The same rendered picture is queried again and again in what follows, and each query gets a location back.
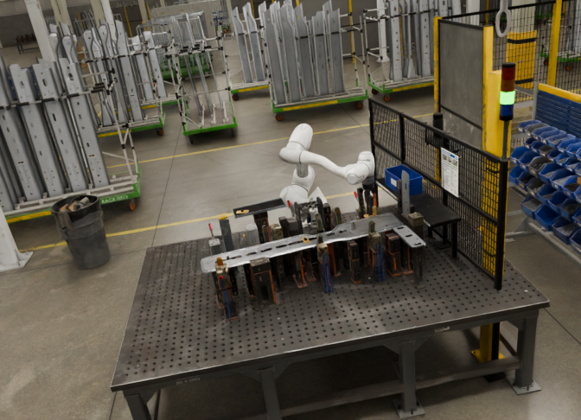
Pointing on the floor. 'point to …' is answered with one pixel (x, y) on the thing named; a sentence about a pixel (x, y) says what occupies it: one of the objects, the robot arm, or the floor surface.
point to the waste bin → (82, 229)
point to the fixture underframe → (406, 380)
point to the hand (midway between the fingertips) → (369, 209)
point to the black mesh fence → (449, 193)
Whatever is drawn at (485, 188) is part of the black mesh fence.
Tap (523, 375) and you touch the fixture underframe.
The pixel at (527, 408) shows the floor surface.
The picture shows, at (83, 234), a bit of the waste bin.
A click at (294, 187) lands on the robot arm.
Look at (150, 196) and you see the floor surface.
